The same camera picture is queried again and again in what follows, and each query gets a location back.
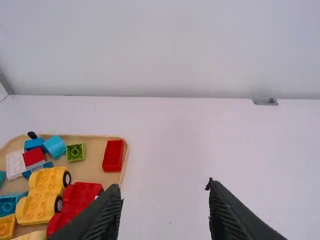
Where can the white toy brick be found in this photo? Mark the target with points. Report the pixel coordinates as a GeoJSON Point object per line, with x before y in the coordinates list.
{"type": "Point", "coordinates": [15, 165]}

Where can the red toy car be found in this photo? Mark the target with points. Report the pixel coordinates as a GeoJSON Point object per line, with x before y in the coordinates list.
{"type": "Point", "coordinates": [75, 200]}

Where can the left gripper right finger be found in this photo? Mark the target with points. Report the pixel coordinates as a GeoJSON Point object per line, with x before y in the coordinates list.
{"type": "Point", "coordinates": [227, 220]}

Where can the light blue toy brick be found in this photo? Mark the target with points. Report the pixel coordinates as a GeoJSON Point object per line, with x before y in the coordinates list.
{"type": "Point", "coordinates": [54, 146]}

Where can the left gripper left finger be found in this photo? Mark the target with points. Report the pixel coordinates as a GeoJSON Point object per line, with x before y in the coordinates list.
{"type": "Point", "coordinates": [100, 217]}

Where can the teal toy brick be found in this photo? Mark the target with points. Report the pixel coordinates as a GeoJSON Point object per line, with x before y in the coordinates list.
{"type": "Point", "coordinates": [2, 180]}

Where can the yellow toy car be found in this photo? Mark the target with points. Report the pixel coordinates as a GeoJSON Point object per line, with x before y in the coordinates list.
{"type": "Point", "coordinates": [41, 197]}

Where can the yellow toy brick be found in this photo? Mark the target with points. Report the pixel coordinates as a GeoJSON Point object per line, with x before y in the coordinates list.
{"type": "Point", "coordinates": [6, 227]}

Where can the black toy wheel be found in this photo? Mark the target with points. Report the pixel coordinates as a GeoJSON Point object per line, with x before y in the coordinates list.
{"type": "Point", "coordinates": [32, 135]}

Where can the tan tray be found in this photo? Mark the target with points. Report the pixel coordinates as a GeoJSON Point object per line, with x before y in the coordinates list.
{"type": "Point", "coordinates": [93, 156]}

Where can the green toy brick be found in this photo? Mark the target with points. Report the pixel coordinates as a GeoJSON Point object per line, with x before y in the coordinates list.
{"type": "Point", "coordinates": [75, 152]}

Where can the long red toy brick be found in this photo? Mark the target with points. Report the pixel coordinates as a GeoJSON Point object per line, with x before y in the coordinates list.
{"type": "Point", "coordinates": [113, 156]}

